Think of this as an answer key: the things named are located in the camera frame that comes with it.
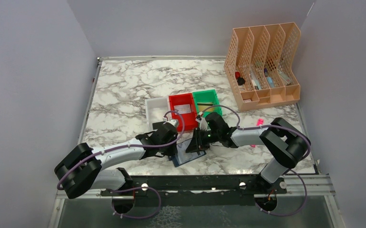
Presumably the peach file organizer rack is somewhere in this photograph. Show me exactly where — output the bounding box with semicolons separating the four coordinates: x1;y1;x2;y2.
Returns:
224;22;301;111

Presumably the navy blue card holder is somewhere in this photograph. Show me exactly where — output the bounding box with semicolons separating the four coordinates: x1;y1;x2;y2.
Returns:
169;140;206;167

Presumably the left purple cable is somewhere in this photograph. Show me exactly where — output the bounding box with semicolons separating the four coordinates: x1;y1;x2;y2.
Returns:
57;110;185;191

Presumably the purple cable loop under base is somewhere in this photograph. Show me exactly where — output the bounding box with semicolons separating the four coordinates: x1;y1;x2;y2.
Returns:
111;187;162;219

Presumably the silver card in red bin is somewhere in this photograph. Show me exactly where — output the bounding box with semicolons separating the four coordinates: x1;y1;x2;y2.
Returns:
173;104;192;114

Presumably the red black stamp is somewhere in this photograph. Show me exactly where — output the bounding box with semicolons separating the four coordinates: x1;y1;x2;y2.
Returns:
235;71;246;86

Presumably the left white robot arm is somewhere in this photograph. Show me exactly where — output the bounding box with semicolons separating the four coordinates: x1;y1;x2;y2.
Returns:
54;119;179;199

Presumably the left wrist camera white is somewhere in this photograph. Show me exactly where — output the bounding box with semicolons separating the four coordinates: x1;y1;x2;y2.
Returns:
163;116;179;128

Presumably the gold card in green bin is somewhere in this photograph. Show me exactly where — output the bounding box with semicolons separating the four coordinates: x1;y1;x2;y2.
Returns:
197;102;214;113

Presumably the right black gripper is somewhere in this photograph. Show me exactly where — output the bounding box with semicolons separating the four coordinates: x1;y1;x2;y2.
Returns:
185;127;221;153

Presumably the white plastic bin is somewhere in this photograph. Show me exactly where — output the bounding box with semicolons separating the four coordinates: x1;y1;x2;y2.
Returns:
144;96;169;131

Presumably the pink highlighter pen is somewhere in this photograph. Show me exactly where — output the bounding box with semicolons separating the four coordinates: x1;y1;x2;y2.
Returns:
251;118;264;148

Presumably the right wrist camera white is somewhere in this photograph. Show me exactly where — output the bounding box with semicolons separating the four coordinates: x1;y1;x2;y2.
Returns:
195;113;208;130

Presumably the clear pen pack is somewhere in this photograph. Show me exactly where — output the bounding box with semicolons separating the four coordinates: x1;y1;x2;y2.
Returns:
250;68;261;90

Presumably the green plastic bin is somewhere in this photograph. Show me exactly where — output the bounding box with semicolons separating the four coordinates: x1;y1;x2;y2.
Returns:
192;89;222;117

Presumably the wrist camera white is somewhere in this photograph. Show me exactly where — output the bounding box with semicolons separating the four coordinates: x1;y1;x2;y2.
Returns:
163;116;179;128
195;113;208;130

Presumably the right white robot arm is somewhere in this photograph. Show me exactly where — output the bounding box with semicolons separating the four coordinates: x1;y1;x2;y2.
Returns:
185;112;311;193

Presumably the red plastic bin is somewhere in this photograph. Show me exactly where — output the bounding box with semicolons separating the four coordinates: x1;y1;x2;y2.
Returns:
168;93;198;132

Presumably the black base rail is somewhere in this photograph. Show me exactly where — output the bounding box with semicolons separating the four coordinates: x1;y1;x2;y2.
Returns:
60;168;335;209

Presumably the grey stapler in rack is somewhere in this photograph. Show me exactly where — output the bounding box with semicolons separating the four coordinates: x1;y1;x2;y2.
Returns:
277;69;294;86

